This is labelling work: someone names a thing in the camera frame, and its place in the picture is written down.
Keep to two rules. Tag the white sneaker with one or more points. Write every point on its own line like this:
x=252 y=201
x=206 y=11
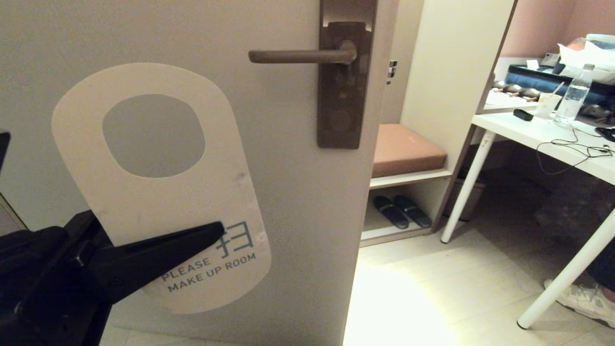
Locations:
x=584 y=298

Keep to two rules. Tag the small black case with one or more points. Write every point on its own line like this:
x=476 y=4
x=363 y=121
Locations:
x=522 y=115

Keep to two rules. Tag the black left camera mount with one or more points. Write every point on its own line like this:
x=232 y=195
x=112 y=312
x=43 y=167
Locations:
x=29 y=250

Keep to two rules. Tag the white plastic bag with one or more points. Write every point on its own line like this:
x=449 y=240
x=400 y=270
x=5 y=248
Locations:
x=576 y=55

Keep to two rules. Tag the leg in dark trousers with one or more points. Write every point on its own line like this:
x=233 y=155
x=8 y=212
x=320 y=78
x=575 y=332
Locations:
x=605 y=269

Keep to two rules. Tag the black flat gadget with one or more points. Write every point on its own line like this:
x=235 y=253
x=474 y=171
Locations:
x=606 y=133

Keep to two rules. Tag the beige wooden door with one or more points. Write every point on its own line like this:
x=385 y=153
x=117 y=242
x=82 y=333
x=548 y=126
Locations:
x=288 y=216

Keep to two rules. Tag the bronze door lock plate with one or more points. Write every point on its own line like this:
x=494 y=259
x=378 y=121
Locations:
x=343 y=96

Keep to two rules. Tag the clear plastic water bottle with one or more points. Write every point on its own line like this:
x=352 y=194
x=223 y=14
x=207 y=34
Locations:
x=571 y=103

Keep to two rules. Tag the white door hanger sign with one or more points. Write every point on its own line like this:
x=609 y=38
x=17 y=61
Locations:
x=158 y=206

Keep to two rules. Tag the grey waste bin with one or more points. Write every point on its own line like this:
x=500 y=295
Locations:
x=475 y=202

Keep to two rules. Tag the white paper cup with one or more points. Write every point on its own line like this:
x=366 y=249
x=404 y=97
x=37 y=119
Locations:
x=547 y=105

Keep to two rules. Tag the white table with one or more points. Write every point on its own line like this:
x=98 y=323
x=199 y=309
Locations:
x=538 y=132

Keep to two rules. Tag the white shelf cabinet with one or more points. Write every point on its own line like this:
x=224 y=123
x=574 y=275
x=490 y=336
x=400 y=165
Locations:
x=447 y=72

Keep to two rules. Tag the small white card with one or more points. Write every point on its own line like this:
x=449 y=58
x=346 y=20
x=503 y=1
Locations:
x=532 y=65

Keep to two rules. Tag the blue suitcase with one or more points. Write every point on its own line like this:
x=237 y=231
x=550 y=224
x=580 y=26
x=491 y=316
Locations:
x=533 y=80

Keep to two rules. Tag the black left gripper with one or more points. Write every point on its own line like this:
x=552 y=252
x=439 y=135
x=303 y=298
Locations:
x=62 y=307

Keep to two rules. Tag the black slipper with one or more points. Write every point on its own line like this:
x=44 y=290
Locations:
x=390 y=212
x=414 y=211

